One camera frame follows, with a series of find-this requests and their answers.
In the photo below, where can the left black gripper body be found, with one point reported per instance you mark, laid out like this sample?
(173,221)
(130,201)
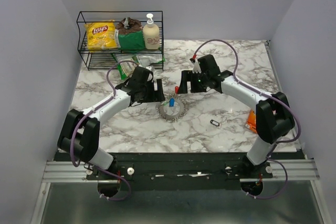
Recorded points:
(147,92)

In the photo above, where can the green white snack bag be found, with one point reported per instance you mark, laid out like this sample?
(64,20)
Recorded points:
(145,60)

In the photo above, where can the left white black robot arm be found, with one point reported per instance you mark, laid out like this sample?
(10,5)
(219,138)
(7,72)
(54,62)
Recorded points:
(79,135)

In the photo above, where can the blue key tag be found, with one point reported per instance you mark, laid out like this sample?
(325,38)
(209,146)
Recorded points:
(171,102)

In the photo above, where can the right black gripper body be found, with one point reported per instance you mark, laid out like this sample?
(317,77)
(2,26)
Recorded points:
(203,77)

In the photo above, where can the yellow Lays chips bag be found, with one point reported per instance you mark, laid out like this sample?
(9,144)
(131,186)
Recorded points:
(101,35)

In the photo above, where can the green brown snack bag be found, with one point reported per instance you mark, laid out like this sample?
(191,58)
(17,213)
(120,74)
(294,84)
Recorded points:
(128,34)

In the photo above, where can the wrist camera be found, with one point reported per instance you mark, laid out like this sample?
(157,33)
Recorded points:
(196,67)
(151,74)

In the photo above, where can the black wire shelf rack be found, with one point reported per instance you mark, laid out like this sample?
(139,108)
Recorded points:
(103,59)

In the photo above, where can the orange packet near arm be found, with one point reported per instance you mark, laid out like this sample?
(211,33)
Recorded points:
(251,121)

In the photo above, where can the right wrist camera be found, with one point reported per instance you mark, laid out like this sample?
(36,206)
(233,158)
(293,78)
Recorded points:
(196,67)

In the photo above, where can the cream soap pump bottle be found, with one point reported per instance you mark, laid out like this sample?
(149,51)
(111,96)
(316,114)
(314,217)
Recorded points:
(151,33)

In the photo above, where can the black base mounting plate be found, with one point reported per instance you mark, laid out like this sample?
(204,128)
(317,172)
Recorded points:
(182,171)

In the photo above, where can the aluminium rail frame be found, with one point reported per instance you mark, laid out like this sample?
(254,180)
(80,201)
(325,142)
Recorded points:
(118,175)

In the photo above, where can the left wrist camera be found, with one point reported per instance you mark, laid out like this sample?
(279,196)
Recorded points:
(151,74)

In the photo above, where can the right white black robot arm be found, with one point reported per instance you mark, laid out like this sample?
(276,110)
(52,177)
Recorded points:
(273,120)

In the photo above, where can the black key tag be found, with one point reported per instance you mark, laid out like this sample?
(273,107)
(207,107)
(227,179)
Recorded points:
(215,123)

